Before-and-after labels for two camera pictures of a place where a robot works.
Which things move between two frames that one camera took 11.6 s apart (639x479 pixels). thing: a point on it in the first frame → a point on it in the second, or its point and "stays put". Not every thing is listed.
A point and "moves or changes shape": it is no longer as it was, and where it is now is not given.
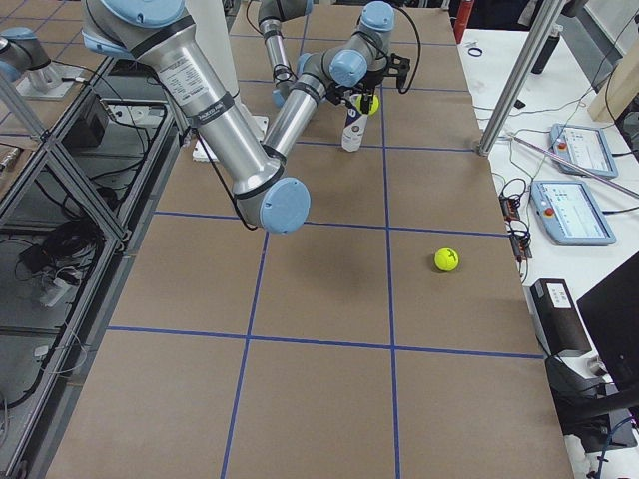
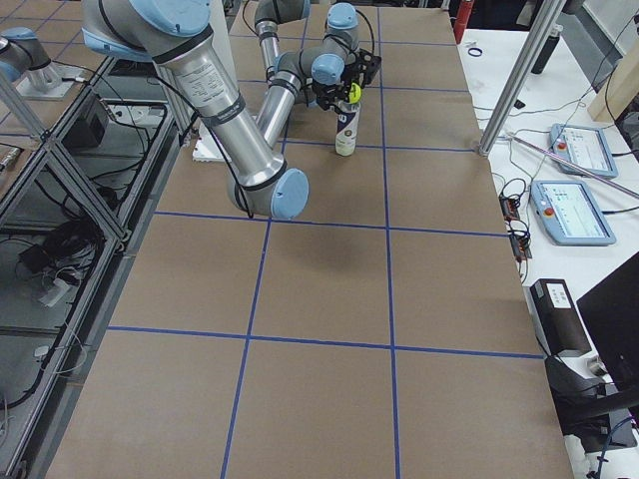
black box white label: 555,317 stays put
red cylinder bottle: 462,19 stays put
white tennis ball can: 354,125 moves or changes shape
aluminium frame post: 542,27 stays put
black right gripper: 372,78 → 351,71
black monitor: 610,312 stays put
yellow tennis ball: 445,259 moves or changes shape
